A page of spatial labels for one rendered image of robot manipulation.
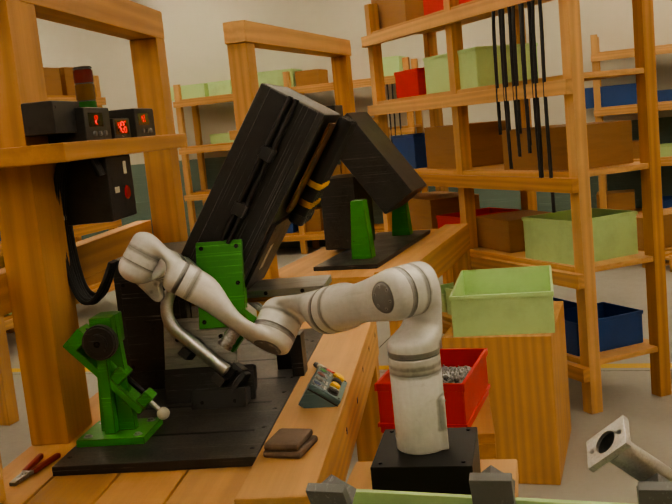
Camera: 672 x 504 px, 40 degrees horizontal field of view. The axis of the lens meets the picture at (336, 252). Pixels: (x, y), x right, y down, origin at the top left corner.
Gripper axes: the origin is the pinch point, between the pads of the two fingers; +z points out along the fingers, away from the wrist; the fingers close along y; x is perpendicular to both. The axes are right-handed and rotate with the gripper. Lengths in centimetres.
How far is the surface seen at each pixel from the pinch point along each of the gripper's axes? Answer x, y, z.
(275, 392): 7.2, -34.2, 8.6
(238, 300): -3.4, -13.5, 2.9
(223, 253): -9.1, -2.9, 2.9
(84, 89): -15, 56, 10
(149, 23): -41, 78, 53
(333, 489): -9, -61, -108
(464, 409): -21, -70, 1
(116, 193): -3.0, 23.3, -7.3
